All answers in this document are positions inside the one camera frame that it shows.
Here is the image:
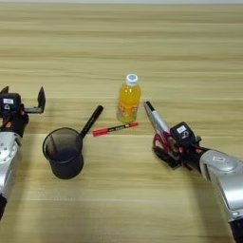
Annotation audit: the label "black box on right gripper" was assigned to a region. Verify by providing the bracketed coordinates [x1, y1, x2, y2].
[169, 121, 196, 148]

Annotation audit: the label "black mesh pen holder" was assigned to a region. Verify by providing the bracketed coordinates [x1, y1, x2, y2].
[42, 126, 84, 180]

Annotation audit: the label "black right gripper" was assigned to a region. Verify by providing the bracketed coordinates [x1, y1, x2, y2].
[153, 136, 210, 172]

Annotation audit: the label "red handled scissors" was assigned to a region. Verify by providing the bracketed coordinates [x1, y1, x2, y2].
[143, 103, 174, 156]

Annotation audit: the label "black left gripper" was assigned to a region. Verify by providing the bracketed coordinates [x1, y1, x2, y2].
[0, 85, 47, 138]

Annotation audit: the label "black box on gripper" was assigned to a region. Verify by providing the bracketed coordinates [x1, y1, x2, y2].
[0, 92, 22, 112]
[169, 121, 196, 148]

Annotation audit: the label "red marker pen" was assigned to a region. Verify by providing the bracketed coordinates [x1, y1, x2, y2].
[91, 121, 140, 138]

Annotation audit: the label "orange juice bottle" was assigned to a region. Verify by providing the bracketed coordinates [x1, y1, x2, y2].
[116, 73, 142, 124]

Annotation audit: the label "black marker pen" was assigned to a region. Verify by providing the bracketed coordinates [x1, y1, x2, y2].
[78, 104, 104, 140]

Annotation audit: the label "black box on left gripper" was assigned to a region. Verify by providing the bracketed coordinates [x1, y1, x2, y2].
[0, 92, 22, 112]

